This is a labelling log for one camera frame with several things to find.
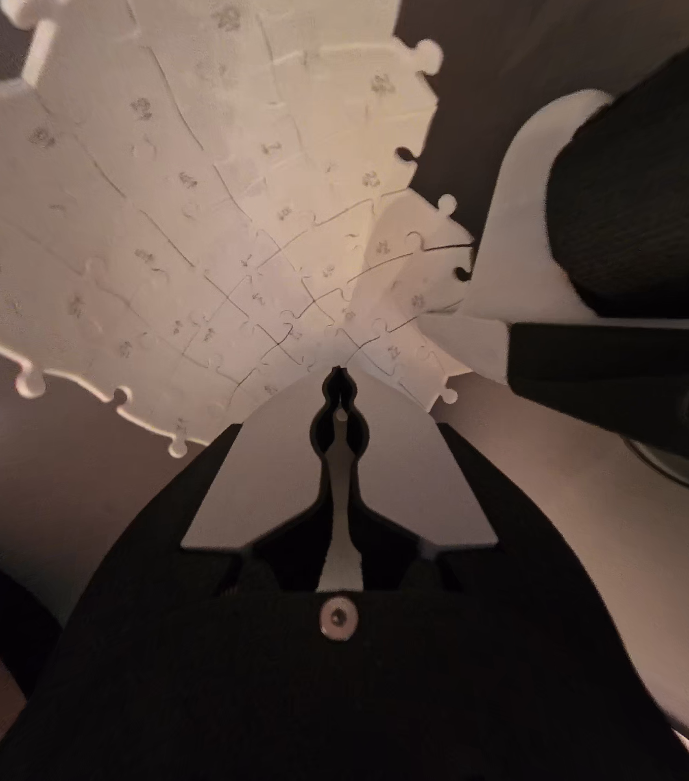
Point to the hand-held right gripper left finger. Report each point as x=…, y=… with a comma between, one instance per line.
x=259, y=488

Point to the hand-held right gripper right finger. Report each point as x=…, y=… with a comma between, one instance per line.
x=424, y=488

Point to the assembled white puzzle section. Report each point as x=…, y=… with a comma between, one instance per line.
x=137, y=183

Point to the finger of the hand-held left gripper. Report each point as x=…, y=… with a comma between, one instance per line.
x=473, y=344

